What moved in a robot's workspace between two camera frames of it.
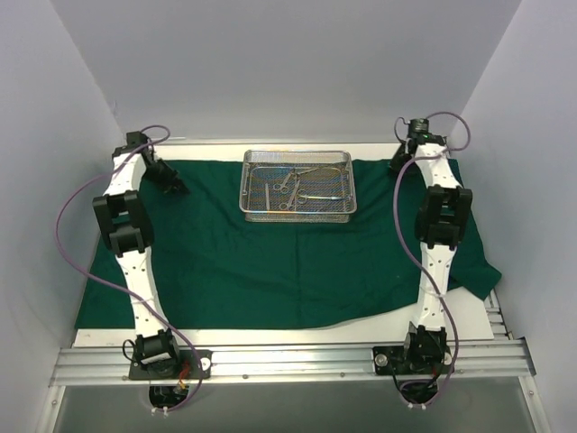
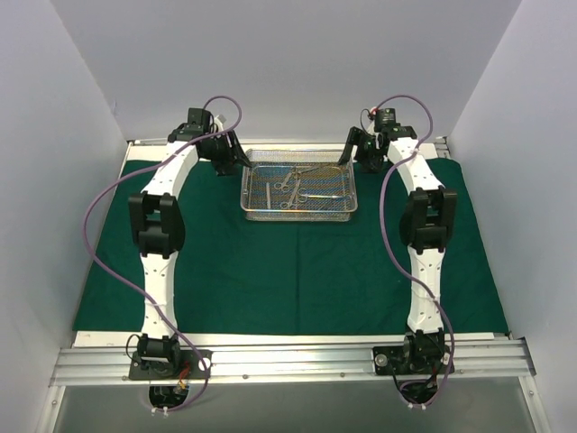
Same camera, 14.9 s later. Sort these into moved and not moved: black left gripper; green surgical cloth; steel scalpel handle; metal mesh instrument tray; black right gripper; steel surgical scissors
Moved: black right gripper; black left gripper; green surgical cloth
Not moved: steel scalpel handle; steel surgical scissors; metal mesh instrument tray
